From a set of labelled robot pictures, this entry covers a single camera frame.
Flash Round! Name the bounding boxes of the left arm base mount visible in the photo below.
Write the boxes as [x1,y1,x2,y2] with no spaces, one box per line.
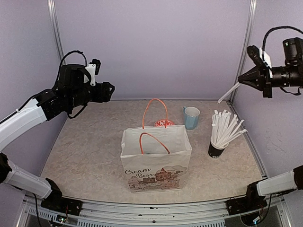
[41,197,83,216]

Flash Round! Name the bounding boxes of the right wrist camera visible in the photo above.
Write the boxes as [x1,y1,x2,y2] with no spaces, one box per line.
[247,45,272,69]

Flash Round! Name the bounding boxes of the blue translucent plastic cup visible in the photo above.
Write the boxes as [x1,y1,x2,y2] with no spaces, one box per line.
[183,106,200,130]

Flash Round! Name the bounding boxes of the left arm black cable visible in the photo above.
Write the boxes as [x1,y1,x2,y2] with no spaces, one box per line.
[53,50,88,119]

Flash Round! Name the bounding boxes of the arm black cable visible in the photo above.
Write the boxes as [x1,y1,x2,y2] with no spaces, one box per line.
[53,50,88,119]
[261,26,303,57]

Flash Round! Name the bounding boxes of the single white straw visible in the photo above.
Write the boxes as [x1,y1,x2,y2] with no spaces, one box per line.
[217,82,241,104]

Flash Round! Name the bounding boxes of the right aluminium corner post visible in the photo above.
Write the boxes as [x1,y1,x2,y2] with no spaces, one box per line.
[228,0,258,105]

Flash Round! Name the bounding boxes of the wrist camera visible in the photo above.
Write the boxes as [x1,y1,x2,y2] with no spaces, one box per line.
[247,45,272,69]
[84,59,102,87]

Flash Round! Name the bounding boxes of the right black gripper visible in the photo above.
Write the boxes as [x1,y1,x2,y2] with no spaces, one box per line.
[240,64,303,97]

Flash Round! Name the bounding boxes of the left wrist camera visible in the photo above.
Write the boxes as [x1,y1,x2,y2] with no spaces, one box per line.
[84,59,102,87]

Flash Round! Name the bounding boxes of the aluminium front rail frame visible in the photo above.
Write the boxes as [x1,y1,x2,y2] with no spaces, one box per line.
[16,193,292,227]

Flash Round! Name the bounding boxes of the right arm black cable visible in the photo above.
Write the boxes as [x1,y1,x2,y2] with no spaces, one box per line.
[261,26,303,57]

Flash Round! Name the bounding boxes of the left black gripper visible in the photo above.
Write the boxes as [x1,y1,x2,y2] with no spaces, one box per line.
[68,81,115,109]

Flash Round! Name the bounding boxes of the black cup holding straws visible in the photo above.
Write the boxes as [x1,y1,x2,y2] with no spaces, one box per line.
[208,141,229,158]

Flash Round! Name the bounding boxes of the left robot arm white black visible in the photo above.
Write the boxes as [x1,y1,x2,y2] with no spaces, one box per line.
[0,60,115,210]

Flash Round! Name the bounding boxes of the red patterned small bowl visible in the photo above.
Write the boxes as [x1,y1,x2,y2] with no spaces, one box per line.
[154,119,175,127]

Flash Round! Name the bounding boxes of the white paper takeout bag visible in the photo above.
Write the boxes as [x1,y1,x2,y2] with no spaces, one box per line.
[120,98,192,194]

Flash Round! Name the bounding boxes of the aluminium corner post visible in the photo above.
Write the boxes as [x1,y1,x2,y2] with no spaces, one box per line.
[228,0,258,105]
[47,0,64,60]

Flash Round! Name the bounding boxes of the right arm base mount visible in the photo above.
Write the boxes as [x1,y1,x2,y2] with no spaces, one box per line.
[226,196,267,215]

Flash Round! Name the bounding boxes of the left aluminium corner post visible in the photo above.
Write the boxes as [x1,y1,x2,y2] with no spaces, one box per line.
[47,0,64,60]

